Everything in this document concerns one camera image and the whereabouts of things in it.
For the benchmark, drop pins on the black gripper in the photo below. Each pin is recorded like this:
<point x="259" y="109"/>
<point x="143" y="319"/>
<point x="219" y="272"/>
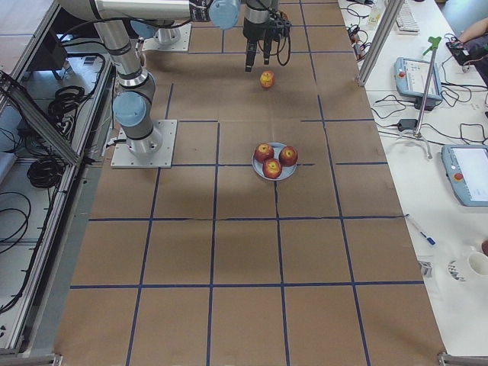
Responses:
<point x="253" y="31"/>

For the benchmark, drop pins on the red yellow apple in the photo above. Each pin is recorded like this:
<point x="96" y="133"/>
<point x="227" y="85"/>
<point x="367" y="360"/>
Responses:
<point x="267" y="79"/>

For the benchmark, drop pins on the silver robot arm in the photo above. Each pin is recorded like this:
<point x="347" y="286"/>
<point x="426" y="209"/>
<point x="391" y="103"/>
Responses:
<point x="146" y="30"/>
<point x="132" y="106"/>

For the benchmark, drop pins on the red apple on plate side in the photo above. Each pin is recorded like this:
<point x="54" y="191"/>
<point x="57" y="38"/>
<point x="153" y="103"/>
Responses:
<point x="263" y="152"/>

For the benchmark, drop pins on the red apple on plate top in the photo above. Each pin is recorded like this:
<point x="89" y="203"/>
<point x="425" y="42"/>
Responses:
<point x="288" y="156"/>

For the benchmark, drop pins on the light blue plate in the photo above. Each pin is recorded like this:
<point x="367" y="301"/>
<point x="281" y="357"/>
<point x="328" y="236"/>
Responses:
<point x="286" y="171"/>

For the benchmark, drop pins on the red apple near plate edge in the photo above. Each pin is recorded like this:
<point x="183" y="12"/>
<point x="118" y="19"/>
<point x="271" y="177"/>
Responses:
<point x="271" y="168"/>

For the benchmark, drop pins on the white keyboard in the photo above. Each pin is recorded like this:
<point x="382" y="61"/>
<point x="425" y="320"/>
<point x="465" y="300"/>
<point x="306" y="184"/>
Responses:
<point x="405" y="21"/>

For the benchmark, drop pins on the teach pendant far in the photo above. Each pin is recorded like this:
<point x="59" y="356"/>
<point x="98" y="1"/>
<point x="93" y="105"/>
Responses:
<point x="410" y="77"/>

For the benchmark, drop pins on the teach pendant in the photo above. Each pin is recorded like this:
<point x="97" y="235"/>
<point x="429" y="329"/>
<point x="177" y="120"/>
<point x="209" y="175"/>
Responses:
<point x="410" y="77"/>
<point x="466" y="170"/>

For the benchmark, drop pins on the black power adapter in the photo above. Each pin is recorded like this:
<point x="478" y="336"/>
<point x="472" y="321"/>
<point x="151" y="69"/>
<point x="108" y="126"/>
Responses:
<point x="407" y="124"/>

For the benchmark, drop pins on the metal stand with green clip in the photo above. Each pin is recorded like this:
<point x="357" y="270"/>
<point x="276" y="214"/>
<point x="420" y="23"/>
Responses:
<point x="432" y="51"/>

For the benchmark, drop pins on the teach pendant near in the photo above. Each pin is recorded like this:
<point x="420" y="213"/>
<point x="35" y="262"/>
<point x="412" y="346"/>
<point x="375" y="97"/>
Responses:
<point x="466" y="170"/>

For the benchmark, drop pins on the white blue pen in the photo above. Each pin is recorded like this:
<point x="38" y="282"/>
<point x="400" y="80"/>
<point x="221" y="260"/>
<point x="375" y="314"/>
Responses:
<point x="420" y="230"/>

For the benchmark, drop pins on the white mug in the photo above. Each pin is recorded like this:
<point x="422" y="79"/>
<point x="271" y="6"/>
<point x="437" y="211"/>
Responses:
<point x="477" y="263"/>

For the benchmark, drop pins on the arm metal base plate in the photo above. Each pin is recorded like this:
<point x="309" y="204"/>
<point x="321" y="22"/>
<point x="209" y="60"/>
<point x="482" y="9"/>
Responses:
<point x="179" y="42"/>
<point x="155" y="151"/>

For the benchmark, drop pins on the aluminium frame post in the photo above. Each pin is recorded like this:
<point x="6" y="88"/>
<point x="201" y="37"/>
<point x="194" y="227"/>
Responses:
<point x="387" y="20"/>

